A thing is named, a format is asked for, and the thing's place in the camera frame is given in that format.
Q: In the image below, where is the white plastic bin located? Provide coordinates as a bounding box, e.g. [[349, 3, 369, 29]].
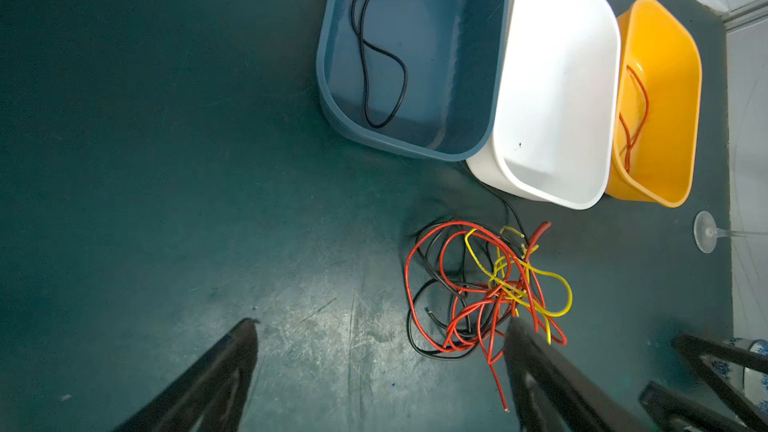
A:
[[466, 0, 621, 210]]

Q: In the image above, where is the blue plastic bin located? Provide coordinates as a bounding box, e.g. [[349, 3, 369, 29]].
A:
[[316, 0, 511, 162]]

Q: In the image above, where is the black cable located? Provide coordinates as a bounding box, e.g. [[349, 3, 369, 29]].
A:
[[349, 0, 449, 131]]

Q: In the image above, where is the clear wine glass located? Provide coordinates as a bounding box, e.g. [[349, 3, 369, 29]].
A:
[[693, 211, 767, 254]]

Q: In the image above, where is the yellow plastic bin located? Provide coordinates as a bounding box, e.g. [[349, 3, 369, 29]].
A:
[[606, 0, 702, 208]]

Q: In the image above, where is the red cable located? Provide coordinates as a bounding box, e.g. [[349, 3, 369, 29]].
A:
[[616, 63, 652, 174]]

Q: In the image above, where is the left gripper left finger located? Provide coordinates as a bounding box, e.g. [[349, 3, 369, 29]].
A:
[[116, 318, 258, 431]]

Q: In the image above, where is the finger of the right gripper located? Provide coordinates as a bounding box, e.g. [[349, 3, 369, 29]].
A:
[[639, 382, 749, 432], [672, 333, 767, 431]]

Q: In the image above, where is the cable bundle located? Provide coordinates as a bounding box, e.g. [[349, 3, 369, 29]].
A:
[[403, 161, 575, 414]]

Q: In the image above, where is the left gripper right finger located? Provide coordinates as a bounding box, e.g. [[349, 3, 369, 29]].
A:
[[503, 318, 648, 431]]

